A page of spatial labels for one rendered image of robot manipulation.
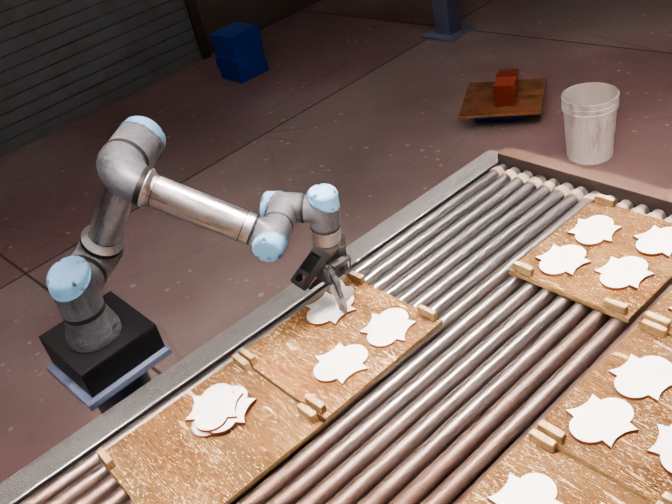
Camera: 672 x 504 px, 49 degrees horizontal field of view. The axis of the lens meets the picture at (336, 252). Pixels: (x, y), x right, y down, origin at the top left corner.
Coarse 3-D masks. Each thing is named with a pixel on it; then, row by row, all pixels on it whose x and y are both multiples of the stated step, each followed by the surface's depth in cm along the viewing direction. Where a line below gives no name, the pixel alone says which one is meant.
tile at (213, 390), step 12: (216, 384) 180; (204, 396) 177; (216, 396) 176; (228, 396) 176; (240, 396) 175; (204, 408) 174; (216, 408) 173; (228, 408) 172; (192, 420) 172; (204, 420) 171; (216, 420) 170
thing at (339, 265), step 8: (344, 240) 190; (320, 248) 185; (328, 248) 185; (336, 248) 186; (344, 248) 192; (336, 256) 191; (344, 256) 193; (328, 264) 190; (336, 264) 190; (344, 264) 192; (320, 272) 191; (328, 272) 189; (336, 272) 193; (344, 272) 194; (328, 280) 190
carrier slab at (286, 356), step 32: (288, 320) 199; (352, 320) 194; (416, 320) 189; (256, 352) 191; (288, 352) 188; (320, 352) 186; (384, 352) 181; (288, 384) 179; (320, 384) 177; (352, 384) 175; (320, 416) 169
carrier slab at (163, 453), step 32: (256, 384) 181; (160, 416) 178; (256, 416) 172; (288, 416) 170; (128, 448) 172; (160, 448) 170; (192, 448) 168; (224, 448) 166; (256, 448) 164; (288, 448) 162; (128, 480) 164; (160, 480) 162; (192, 480) 160; (224, 480) 158; (256, 480) 158
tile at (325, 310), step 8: (328, 296) 203; (352, 296) 201; (312, 304) 201; (320, 304) 200; (328, 304) 200; (336, 304) 199; (352, 304) 199; (312, 312) 198; (320, 312) 198; (328, 312) 197; (336, 312) 196; (312, 320) 196; (320, 320) 195; (328, 320) 194; (336, 320) 194
